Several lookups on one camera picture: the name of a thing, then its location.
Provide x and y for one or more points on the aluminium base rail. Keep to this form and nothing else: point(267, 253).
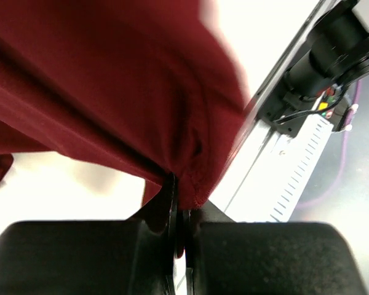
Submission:
point(261, 37)

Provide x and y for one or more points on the maroon t shirt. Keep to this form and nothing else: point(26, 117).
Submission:
point(101, 100)

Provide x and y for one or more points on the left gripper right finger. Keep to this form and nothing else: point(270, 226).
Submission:
point(227, 257)

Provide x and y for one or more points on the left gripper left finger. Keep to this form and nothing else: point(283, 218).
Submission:
point(131, 256)

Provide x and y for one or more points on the white slotted cable duct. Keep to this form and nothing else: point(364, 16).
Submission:
point(298, 162)

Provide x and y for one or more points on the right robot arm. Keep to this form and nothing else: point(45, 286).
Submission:
point(334, 55)

